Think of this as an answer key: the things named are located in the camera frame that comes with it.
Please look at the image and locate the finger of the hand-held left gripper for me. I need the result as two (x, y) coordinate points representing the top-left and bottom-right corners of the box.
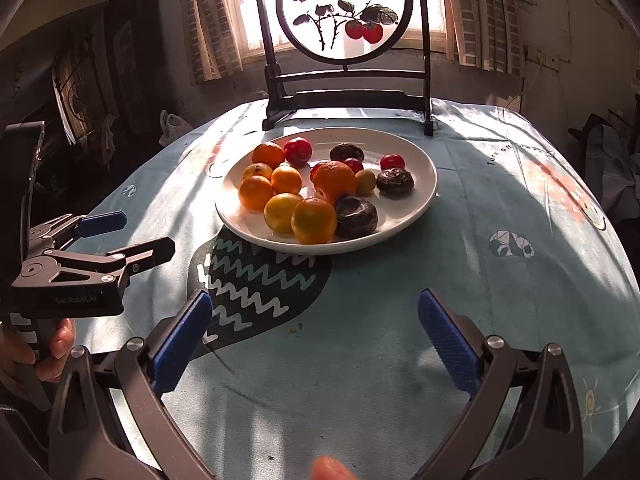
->
(54, 237), (177, 287)
(29, 211), (128, 249)

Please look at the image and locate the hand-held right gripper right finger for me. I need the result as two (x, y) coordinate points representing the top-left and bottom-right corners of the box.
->
(415, 287), (586, 480)

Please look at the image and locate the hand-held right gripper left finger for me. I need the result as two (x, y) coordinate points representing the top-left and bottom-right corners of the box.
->
(47, 289), (221, 480)

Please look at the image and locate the white oval plate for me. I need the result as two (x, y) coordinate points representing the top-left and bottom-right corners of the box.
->
(215, 126), (438, 256)

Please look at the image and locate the yellow-orange mandarin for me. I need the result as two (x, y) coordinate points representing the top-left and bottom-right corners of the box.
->
(270, 164), (303, 195)

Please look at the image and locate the dark water chestnut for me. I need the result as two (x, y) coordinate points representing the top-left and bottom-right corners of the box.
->
(376, 168), (416, 200)
(329, 143), (366, 163)
(334, 195), (379, 240)

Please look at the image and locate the large red apple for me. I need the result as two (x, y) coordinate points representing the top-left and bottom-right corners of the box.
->
(283, 137), (313, 167)

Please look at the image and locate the small yellow-green kiwi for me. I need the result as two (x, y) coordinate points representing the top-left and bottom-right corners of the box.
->
(354, 169), (377, 197)

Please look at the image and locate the large orange mandarin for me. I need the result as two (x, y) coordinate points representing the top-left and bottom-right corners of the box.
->
(313, 160), (357, 205)

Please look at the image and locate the person's left hand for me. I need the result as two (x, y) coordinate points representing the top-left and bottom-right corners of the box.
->
(0, 317), (78, 396)

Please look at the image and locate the person's right hand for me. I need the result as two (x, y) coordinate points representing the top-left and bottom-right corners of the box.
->
(310, 455), (358, 480)

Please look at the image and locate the black folding stand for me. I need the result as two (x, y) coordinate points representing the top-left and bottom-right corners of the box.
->
(0, 120), (48, 261)

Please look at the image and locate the white plastic bag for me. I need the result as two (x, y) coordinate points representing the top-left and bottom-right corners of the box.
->
(159, 110), (188, 147)

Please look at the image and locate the small orange mandarin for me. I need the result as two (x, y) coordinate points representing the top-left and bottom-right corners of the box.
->
(238, 175), (274, 211)

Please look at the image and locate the small spotted yellow citrus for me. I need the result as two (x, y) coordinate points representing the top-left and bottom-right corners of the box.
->
(242, 162), (274, 182)

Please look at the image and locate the dark wooden door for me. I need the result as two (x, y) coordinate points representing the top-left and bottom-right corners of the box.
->
(102, 0), (171, 136)

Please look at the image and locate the checked beige curtain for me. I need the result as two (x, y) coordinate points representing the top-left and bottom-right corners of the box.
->
(440, 0), (526, 77)
(185, 0), (261, 86)

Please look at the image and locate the dark cloth pile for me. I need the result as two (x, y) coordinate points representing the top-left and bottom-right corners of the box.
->
(567, 110), (640, 231)

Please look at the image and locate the black framed painted table screen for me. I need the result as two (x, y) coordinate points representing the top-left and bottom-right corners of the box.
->
(250, 0), (436, 137)

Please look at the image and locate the dark wall hanging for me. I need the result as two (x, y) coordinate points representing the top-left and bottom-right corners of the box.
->
(50, 45), (108, 148)

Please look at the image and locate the wall cable box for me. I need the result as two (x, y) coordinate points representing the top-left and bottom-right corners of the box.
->
(525, 45), (561, 68)

